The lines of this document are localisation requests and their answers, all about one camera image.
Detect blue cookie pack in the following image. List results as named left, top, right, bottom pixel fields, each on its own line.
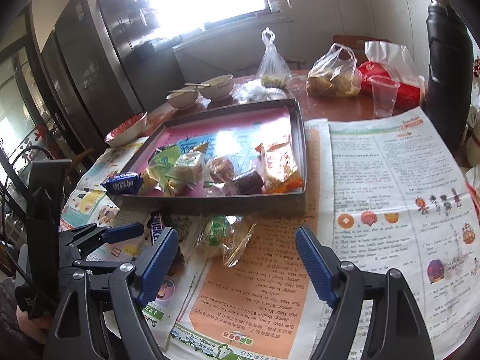
left=101, top=172, right=143, bottom=196

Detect Snickers chocolate bar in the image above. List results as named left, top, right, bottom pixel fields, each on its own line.
left=146, top=210, right=173, bottom=244

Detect green label rice cracker pack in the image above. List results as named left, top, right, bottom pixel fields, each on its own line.
left=194, top=214, right=257, bottom=267

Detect round pizza cracker pack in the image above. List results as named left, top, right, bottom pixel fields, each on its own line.
left=165, top=151, right=205, bottom=196

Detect green triangular snack packet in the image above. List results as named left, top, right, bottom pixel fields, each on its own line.
left=146, top=144, right=181, bottom=192

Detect white bowl with red contents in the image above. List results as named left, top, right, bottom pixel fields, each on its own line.
left=104, top=112, right=147, bottom=147

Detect newspaper sheets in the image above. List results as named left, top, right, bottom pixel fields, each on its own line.
left=60, top=108, right=479, bottom=359

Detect stainless steel refrigerator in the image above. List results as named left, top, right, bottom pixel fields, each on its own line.
left=39, top=0, right=185, bottom=151

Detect brown bun in wrapper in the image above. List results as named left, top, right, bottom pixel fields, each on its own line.
left=206, top=156, right=235, bottom=183

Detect left white ceramic bowl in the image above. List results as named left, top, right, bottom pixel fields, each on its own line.
left=166, top=91, right=199, bottom=110

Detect white ceramic bowl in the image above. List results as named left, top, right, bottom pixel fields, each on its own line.
left=166, top=91, right=199, bottom=110
left=199, top=74, right=233, bottom=102

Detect dark red wrapped candy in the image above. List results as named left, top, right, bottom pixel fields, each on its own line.
left=232, top=168, right=264, bottom=195

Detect grey shallow cardboard tray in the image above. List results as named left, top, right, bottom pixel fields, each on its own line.
left=112, top=98, right=308, bottom=217

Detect chopsticks on bowls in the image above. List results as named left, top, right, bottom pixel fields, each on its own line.
left=168, top=83, right=210, bottom=94

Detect orange snack packet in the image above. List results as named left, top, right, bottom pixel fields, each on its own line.
left=256, top=134, right=304, bottom=194

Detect right white ceramic bowl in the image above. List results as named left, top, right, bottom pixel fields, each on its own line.
left=199, top=74, right=233, bottom=102

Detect crumpled clear plastic wrap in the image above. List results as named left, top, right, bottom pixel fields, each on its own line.
left=231, top=80, right=290, bottom=103

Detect black thermos bottle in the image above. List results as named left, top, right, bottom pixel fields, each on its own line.
left=424, top=0, right=473, bottom=151

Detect clear plastic cup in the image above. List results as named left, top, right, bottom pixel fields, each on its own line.
left=368, top=75, right=400, bottom=118

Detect tied clear plastic bag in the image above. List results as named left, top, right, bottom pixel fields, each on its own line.
left=256, top=27, right=292, bottom=89

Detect plastic bag of pastries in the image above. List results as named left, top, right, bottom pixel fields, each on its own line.
left=306, top=42, right=361, bottom=98

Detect red tissue pack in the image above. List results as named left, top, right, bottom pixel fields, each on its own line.
left=358, top=41, right=425, bottom=111

